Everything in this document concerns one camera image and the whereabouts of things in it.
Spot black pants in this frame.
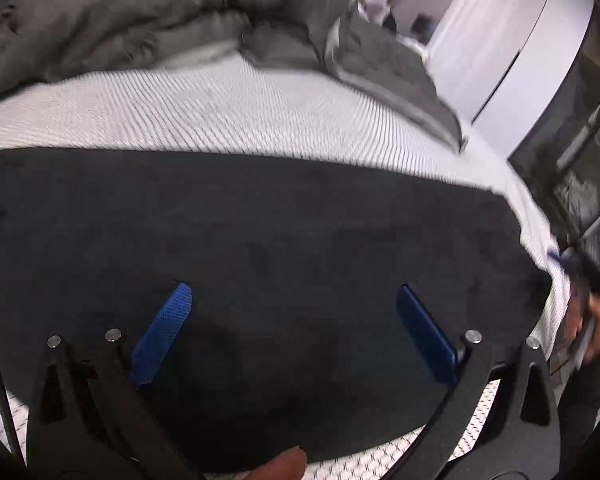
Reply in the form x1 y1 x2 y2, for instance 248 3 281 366
0 148 552 472

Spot person's right hand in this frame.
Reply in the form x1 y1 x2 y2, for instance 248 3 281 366
564 289 600 367

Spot person's left hand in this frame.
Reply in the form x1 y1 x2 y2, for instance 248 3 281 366
245 446 308 480

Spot white honeycomb mattress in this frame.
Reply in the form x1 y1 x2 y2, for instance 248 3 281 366
0 52 574 480

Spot white wardrobe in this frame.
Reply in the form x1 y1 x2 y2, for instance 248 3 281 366
428 0 595 159

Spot grey-green duvet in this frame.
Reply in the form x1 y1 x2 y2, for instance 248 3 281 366
0 0 465 151

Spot white chair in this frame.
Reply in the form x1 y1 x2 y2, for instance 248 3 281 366
362 0 391 25

